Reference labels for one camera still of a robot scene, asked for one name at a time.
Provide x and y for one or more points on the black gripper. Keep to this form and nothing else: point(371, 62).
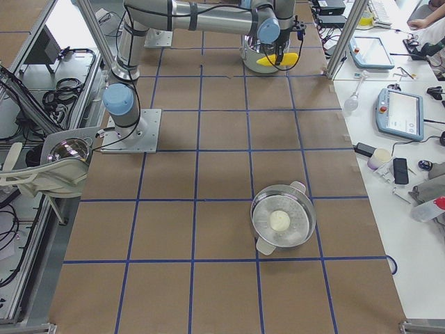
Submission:
point(284, 37)

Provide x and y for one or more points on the yellow corn cob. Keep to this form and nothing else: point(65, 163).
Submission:
point(288, 59)

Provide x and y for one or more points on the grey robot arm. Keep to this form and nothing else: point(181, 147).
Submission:
point(268, 23)

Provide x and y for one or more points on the pale green electric pot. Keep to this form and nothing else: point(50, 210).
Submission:
point(252, 50)

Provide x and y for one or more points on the steel steamer pot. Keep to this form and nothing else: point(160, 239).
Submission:
point(292, 199)

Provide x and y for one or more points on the person hand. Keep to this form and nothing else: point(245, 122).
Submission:
point(418, 24)

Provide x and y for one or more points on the far blue teach pendant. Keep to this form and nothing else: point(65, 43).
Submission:
point(370, 53)

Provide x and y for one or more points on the blue teach pendant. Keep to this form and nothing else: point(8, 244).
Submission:
point(370, 53)
point(399, 114)

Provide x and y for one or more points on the black power adapter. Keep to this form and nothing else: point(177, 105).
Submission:
point(364, 149)

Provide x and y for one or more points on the near blue teach pendant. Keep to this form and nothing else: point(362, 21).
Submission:
point(399, 114)

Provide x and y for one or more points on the purple white cup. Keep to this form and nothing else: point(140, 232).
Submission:
point(379, 158)

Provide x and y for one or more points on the black remote control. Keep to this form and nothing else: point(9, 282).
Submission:
point(400, 171)

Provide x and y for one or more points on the white steamed bun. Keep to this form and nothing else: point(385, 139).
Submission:
point(279, 220)

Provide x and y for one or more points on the grey cloth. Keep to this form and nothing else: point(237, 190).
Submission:
point(432, 188)

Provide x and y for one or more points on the steel bowl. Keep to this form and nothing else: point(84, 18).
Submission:
point(67, 150)

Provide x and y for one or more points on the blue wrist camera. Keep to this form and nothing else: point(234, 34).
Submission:
point(300, 28)

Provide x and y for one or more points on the aluminium frame post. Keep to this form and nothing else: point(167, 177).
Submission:
point(347, 33)

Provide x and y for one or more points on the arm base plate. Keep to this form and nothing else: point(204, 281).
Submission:
point(158, 39)
point(126, 140)

